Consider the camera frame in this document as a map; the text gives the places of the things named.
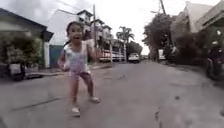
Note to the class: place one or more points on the large dark tree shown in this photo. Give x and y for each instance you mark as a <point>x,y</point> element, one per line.
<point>158,33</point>

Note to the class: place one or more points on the white multi-storey building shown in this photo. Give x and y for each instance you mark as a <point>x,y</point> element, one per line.
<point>61,30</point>

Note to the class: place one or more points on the white car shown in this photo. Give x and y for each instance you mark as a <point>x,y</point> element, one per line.
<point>134,57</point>

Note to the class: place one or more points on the leaning utility pole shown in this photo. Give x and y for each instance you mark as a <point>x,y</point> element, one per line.
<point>162,7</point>

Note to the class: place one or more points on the person on motorcycle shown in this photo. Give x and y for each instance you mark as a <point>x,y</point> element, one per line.
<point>214,60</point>

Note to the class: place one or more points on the palm trees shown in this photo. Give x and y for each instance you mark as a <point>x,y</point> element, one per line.
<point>124,35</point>

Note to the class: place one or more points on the house with dark roof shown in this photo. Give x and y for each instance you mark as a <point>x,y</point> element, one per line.
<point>20,40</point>

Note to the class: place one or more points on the white fence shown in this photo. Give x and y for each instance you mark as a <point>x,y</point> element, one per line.
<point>110,56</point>

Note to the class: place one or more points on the green bush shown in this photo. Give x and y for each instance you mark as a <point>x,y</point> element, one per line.
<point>25,50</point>

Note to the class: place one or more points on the building with pale roof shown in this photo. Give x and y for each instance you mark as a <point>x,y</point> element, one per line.
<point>196,26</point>

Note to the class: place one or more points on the grey concrete road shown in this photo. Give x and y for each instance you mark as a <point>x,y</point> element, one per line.
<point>140,96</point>

